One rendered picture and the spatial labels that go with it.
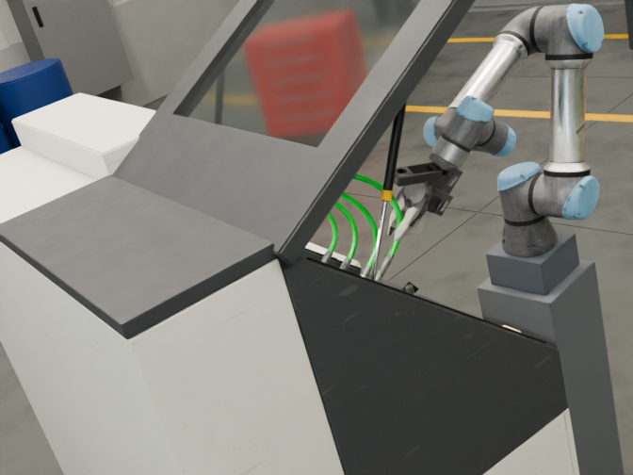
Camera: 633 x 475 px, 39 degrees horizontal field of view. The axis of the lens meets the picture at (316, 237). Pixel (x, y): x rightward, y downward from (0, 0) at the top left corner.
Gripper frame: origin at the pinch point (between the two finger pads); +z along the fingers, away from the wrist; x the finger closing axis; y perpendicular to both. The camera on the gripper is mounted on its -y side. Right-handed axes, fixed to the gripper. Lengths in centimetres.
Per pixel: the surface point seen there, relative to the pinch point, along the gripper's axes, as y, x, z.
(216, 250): -60, -31, 6
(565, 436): 39, -42, 18
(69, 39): 128, 645, 114
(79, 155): -56, 47, 23
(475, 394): 4.6, -41.3, 14.2
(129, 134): -51, 38, 12
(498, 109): 308, 311, -28
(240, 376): -52, -44, 21
